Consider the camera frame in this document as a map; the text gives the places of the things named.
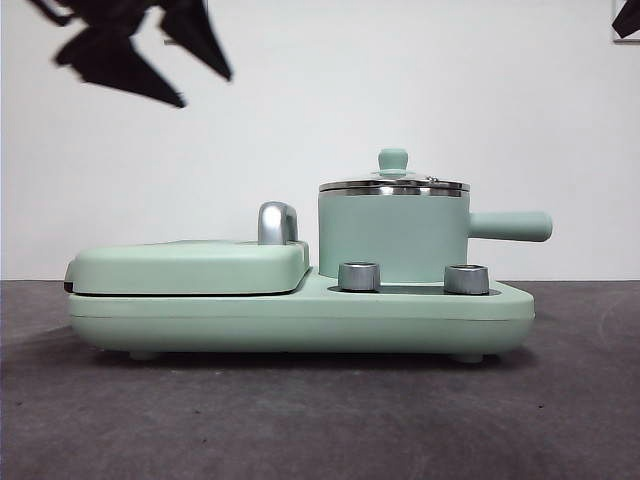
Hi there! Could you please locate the glass lid with green knob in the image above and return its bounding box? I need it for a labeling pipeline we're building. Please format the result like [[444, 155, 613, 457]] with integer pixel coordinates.
[[318, 147, 471, 196]]

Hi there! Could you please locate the mint green griddle cover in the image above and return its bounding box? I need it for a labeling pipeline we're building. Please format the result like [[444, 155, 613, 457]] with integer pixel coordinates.
[[63, 238, 310, 296]]

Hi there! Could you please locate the silver control knob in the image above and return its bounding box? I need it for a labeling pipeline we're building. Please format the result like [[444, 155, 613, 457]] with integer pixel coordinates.
[[337, 261, 379, 292], [442, 263, 489, 295]]

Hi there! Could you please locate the mint green breakfast machine base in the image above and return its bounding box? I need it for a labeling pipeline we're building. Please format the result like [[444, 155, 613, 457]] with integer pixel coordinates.
[[64, 265, 535, 362]]

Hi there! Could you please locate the chrome griddle cover handle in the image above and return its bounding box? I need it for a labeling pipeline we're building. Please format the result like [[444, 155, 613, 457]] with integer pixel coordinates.
[[256, 201, 301, 247]]

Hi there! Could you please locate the mint green pot with handle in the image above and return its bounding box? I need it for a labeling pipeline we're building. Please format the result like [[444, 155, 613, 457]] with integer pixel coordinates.
[[316, 189, 553, 282]]

